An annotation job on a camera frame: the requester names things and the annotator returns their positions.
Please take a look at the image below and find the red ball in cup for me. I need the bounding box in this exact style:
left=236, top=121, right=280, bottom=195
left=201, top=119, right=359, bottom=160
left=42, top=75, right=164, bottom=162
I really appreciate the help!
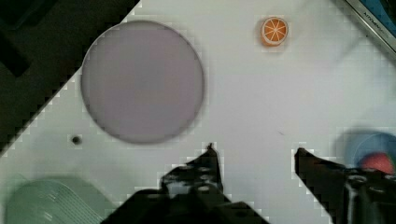
left=361, top=152, right=395, bottom=175

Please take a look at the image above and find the round purple plate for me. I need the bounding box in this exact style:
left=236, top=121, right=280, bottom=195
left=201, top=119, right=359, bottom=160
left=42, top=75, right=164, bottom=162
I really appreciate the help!
left=80, top=21, right=205, bottom=144

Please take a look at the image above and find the green perforated colander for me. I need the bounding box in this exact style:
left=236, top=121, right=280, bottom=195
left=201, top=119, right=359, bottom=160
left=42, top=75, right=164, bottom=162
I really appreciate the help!
left=3, top=176, right=116, bottom=224

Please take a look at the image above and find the orange slice toy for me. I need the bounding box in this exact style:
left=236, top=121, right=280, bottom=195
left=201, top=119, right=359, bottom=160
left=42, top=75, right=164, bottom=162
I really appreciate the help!
left=261, top=17, right=289, bottom=47

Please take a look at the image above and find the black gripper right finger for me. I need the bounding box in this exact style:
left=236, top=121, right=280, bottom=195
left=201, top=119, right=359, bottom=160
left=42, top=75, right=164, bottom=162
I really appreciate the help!
left=294, top=147, right=396, bottom=224

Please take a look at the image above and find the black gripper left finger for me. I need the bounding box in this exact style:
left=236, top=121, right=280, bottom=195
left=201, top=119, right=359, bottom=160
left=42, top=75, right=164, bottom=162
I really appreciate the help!
left=161, top=143, right=224, bottom=202

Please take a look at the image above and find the blue cup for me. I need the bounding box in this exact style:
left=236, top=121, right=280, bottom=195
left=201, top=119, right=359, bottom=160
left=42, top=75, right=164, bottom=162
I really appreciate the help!
left=344, top=132, right=396, bottom=169

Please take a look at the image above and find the black toaster oven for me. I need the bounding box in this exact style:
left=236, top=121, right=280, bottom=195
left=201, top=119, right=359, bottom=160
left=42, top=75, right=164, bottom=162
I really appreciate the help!
left=343, top=0, right=396, bottom=59

